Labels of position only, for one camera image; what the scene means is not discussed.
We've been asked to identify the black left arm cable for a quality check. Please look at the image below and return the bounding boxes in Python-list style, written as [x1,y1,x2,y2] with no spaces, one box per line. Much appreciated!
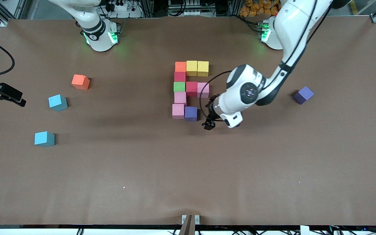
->
[199,0,332,122]

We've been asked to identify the pink foam cube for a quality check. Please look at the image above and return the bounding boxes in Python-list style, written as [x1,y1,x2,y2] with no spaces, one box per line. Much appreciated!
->
[172,104,185,119]
[174,92,187,106]
[197,82,210,99]

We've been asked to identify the brown table cover mat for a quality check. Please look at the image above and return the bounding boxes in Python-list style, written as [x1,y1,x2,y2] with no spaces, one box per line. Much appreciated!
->
[0,16,376,226]

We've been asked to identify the blue foam cube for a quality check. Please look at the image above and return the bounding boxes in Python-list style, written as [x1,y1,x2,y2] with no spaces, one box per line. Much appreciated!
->
[48,94,68,112]
[34,131,55,147]

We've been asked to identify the purple foam cube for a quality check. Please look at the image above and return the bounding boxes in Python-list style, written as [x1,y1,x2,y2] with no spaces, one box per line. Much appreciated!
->
[184,106,198,122]
[293,86,315,105]

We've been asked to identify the pile of orange objects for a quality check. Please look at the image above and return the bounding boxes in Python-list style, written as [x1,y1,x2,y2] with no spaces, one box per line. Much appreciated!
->
[240,0,281,17]

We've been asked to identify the yellow foam cube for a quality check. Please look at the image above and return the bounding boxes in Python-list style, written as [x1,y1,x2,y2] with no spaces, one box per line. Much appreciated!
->
[197,61,210,77]
[186,60,198,77]

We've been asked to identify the white power strip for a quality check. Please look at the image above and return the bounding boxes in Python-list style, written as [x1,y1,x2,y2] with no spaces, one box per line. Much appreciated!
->
[168,9,209,17]
[105,0,143,18]

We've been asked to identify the small metal bracket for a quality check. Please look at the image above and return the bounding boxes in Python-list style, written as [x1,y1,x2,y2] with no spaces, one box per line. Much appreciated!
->
[181,214,200,225]

